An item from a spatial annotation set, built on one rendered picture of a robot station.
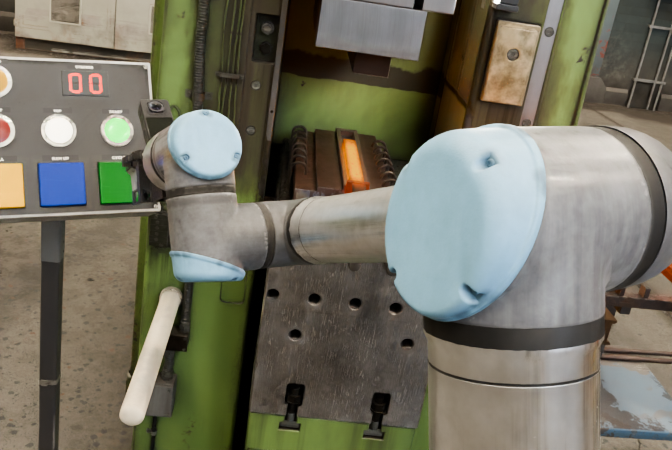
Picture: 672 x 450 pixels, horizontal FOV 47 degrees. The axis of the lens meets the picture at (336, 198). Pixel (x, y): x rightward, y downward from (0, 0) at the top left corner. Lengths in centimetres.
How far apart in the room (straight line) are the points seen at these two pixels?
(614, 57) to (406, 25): 705
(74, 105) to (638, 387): 121
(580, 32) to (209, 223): 101
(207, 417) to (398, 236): 156
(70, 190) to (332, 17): 57
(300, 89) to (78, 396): 120
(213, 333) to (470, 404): 143
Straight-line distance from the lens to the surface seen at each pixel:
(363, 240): 84
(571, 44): 173
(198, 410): 201
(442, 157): 47
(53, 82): 144
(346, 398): 173
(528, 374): 48
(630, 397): 166
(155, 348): 162
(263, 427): 178
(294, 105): 200
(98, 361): 273
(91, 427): 245
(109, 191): 141
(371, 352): 167
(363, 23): 148
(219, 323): 187
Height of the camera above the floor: 153
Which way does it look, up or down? 21 degrees down
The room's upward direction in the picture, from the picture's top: 9 degrees clockwise
